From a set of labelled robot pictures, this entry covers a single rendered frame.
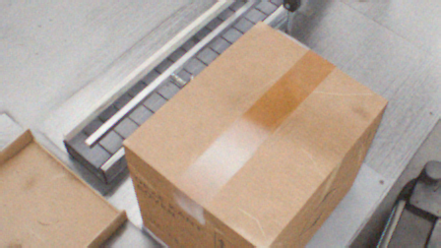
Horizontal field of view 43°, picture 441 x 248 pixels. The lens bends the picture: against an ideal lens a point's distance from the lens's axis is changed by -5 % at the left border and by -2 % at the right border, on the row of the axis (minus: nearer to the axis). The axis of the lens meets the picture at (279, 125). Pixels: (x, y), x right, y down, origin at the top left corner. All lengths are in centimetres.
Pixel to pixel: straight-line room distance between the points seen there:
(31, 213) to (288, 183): 52
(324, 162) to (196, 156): 17
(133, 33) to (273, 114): 57
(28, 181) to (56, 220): 10
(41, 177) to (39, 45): 33
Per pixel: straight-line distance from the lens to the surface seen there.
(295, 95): 82
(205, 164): 75
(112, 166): 105
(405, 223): 176
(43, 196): 109
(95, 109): 107
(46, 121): 118
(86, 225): 104
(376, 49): 131
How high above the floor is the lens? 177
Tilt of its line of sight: 56 degrees down
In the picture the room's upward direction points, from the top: 10 degrees clockwise
